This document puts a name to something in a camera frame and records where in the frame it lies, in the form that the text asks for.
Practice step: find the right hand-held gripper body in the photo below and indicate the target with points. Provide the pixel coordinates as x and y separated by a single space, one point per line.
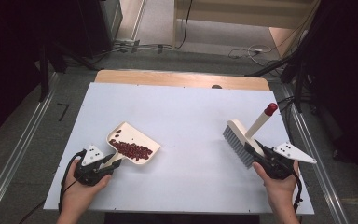
292 152

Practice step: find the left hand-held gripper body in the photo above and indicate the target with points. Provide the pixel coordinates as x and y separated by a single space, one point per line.
93 155

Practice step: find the pile of red beans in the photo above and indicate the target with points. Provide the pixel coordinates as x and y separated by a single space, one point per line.
132 150

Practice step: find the cream brush with red tip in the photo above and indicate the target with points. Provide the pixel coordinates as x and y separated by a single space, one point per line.
240 130

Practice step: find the cream plastic dustpan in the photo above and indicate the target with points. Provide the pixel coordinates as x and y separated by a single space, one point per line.
132 133

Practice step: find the person's right hand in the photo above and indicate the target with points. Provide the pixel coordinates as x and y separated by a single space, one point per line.
279 193

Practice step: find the person's left hand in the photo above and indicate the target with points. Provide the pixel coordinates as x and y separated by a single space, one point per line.
77 194

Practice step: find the black tripod legs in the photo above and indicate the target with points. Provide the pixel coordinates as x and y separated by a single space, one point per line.
298 77

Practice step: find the person's dark clothing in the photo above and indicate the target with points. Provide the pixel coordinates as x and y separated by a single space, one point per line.
180 219

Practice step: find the black metal stand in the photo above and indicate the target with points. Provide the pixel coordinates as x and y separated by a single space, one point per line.
44 74

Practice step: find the wooden table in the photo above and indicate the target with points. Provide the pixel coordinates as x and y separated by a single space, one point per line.
167 77

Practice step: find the brown cardboard panel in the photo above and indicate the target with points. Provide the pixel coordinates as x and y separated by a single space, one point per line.
281 39

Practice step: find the grey power strip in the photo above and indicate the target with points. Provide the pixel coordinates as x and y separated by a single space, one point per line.
126 43

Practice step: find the black cabinet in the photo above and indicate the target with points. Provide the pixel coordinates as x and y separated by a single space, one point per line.
96 25

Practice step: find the pale wooden shelf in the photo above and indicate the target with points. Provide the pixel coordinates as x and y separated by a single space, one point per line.
245 12

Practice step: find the metal floor rail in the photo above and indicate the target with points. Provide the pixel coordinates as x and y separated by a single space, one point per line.
317 180
18 149

